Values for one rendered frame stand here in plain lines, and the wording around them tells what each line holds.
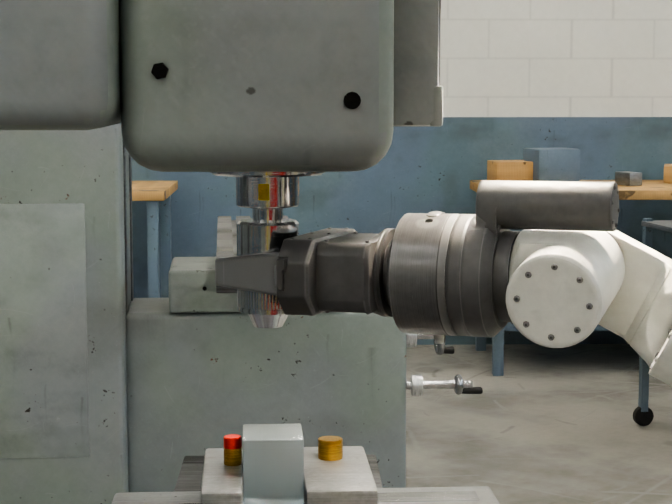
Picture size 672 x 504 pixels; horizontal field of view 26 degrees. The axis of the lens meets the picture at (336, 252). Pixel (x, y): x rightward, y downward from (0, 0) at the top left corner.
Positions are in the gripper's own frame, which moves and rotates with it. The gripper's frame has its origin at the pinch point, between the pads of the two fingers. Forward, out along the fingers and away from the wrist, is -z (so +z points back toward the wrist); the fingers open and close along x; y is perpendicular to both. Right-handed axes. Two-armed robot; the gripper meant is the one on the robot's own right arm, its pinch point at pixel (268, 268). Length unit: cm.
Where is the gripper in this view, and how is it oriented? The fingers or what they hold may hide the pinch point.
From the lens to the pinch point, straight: 110.3
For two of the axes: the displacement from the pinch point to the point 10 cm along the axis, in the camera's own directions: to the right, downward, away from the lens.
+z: 9.4, 0.3, -3.4
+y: 0.1, 9.9, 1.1
